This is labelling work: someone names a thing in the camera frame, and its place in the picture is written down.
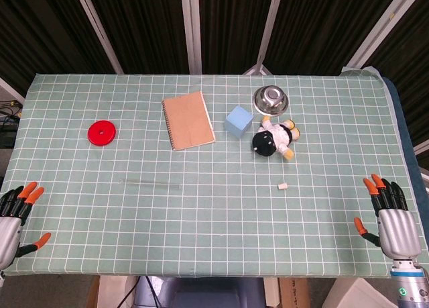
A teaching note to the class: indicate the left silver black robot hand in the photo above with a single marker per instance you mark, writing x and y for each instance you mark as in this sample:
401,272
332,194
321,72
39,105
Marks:
8,231

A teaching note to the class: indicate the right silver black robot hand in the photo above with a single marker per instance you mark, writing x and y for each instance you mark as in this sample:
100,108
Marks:
399,231

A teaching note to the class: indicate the small white stopper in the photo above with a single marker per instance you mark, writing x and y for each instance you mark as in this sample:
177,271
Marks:
282,186

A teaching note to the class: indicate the clear glass tube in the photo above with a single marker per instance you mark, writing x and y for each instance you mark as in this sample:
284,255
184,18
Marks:
151,183

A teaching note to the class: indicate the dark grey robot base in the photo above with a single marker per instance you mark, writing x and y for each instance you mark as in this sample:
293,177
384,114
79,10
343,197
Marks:
201,293

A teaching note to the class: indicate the right blue grey robot arm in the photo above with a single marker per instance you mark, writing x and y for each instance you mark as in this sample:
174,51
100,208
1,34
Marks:
410,284

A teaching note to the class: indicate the white box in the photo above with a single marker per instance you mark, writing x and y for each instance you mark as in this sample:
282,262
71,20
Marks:
365,294

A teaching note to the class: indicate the dark blue table pad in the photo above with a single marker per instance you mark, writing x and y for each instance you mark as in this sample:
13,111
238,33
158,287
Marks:
407,137

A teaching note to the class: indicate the brown cardboard box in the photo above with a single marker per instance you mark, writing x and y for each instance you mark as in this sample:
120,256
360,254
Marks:
295,293

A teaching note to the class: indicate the red plastic disc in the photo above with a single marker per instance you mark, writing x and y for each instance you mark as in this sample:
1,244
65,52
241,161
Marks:
107,135

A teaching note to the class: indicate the black white plush doll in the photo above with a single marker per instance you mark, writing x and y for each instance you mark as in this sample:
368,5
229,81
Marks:
268,142

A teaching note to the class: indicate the stainless steel bowl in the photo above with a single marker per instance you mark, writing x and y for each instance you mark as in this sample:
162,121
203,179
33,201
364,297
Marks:
271,100

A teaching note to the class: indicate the green white grid tablecloth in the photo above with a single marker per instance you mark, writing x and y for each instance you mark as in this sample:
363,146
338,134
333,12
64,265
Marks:
214,220

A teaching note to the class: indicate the light blue foam cube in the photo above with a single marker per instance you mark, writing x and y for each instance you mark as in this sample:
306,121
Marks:
238,121

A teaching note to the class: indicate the brown spiral notebook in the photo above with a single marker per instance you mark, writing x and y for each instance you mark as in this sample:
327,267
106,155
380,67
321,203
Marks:
188,120

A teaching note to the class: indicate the white partition post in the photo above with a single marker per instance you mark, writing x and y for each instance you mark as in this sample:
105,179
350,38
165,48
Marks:
99,29
382,26
269,29
191,29

